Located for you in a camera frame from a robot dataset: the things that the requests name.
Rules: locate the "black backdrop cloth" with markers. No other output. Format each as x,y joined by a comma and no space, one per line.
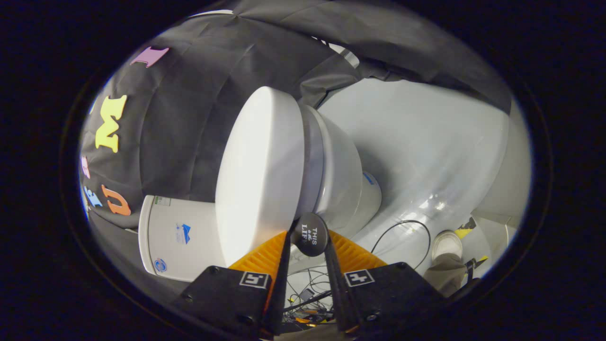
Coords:
189,118

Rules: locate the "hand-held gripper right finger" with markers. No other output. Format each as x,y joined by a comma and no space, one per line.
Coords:
337,293

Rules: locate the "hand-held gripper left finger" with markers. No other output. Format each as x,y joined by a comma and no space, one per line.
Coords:
279,293

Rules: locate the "person's trouser leg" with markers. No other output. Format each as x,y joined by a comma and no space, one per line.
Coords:
442,277

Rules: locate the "white shoe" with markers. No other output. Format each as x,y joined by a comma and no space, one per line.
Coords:
447,244

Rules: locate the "white toilet seat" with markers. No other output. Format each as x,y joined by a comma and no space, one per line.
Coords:
312,161

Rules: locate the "black round lid lifter tab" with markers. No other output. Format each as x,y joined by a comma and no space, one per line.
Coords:
310,234

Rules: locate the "white toilet bowl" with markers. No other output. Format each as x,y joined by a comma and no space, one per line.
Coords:
343,175

